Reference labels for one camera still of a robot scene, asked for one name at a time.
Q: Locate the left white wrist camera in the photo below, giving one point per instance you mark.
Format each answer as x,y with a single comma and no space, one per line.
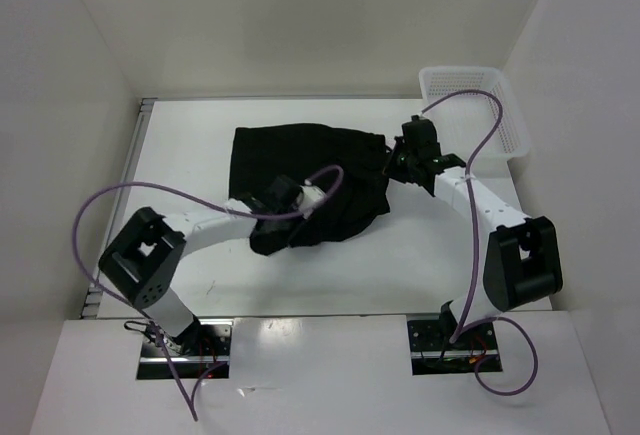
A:
310,198

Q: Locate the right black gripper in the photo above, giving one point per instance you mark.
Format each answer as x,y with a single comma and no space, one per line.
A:
392,170

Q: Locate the aluminium table frame rail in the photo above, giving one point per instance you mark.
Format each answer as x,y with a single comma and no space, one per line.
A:
119,192

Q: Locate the black shorts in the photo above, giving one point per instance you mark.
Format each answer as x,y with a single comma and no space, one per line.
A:
302,152

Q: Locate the white plastic basket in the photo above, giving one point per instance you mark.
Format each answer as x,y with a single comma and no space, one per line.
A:
464,120

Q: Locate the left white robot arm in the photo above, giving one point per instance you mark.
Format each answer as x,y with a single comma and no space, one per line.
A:
143,258

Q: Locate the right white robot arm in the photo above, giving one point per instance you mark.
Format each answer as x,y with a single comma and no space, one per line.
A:
515,258

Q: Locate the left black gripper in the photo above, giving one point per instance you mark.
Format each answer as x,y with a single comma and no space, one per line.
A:
296,222

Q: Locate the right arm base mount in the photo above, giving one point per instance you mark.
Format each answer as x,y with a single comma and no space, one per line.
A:
432,354

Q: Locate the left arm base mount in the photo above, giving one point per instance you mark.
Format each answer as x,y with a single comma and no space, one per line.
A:
209,355

